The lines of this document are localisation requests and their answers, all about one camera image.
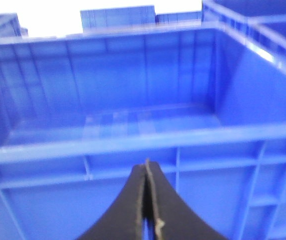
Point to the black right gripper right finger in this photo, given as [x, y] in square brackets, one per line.
[170, 217]

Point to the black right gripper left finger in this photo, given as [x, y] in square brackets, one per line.
[124, 218]

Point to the blue plastic crate right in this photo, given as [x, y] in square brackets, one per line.
[77, 113]

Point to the blue plastic crate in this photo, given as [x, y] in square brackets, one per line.
[77, 113]
[10, 26]

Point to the blue crate far background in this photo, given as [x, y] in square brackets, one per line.
[130, 16]

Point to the blue crate far right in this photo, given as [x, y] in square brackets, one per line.
[263, 21]

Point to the blue plastic crate left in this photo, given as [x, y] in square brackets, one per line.
[10, 26]

